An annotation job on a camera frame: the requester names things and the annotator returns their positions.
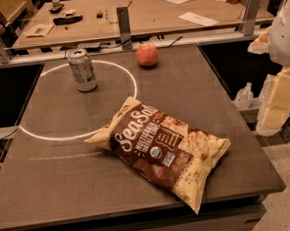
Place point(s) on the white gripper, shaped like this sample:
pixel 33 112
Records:
pixel 285 37

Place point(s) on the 7up soda can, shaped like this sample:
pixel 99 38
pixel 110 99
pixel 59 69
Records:
pixel 82 69

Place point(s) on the clear sanitizer bottle right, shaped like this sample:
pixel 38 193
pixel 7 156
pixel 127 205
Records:
pixel 266 89

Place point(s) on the clear sanitizer bottle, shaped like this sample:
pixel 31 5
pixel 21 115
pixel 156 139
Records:
pixel 266 89
pixel 244 97

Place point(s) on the clear sanitizer bottle left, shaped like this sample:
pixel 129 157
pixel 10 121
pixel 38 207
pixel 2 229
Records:
pixel 244 97

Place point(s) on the white paper sheet near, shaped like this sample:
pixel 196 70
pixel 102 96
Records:
pixel 200 20

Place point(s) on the red apple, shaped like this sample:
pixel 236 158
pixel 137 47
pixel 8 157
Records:
pixel 147 54

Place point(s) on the sea salt tortilla chips bag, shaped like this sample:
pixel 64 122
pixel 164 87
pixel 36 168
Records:
pixel 166 151

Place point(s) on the small black object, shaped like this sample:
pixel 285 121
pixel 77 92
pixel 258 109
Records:
pixel 99 15

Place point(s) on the black tool on bench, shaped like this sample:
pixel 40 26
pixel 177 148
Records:
pixel 67 20

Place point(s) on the dark tool far bench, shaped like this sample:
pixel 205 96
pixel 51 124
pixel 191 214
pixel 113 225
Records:
pixel 57 6

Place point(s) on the tan paper note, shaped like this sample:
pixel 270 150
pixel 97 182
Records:
pixel 39 30

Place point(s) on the right metal bracket post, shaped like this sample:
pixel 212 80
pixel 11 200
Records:
pixel 248 22

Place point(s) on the middle metal bracket post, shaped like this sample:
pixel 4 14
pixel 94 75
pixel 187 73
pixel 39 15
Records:
pixel 124 27

